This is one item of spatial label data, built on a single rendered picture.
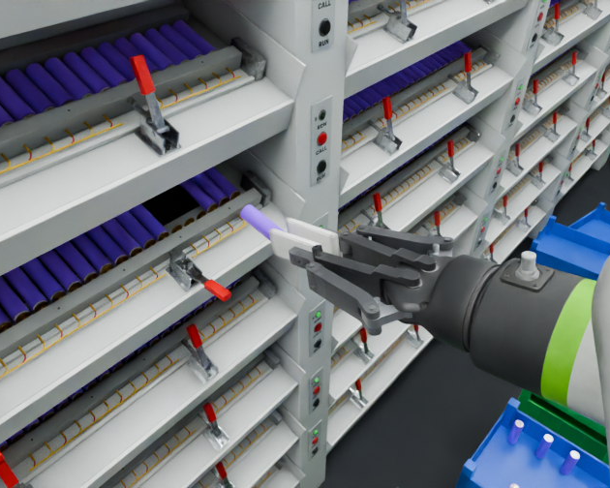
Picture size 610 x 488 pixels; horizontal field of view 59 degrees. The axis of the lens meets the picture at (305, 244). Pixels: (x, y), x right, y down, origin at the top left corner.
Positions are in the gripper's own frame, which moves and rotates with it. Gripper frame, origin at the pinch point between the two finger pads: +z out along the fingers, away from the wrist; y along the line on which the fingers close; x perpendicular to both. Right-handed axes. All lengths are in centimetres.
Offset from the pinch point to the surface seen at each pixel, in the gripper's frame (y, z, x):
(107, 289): 14.1, 18.6, 4.0
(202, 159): 1.5, 12.2, -7.9
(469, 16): -55, 11, -10
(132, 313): 13.3, 16.8, 7.3
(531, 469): -38, -12, 71
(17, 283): 21.1, 24.1, 0.8
